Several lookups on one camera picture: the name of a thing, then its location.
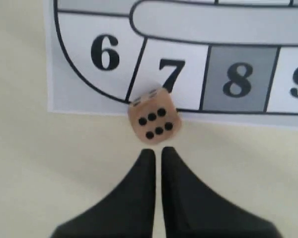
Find printed paper game board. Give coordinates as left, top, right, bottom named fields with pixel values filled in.
left=44, top=0, right=298, bottom=127

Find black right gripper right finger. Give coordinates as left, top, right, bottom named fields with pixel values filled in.
left=161, top=147, right=282, bottom=238

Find wooden die black pips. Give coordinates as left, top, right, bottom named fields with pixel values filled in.
left=128, top=87, right=182, bottom=145

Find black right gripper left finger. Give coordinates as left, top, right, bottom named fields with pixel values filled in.
left=52, top=149, right=156, bottom=238

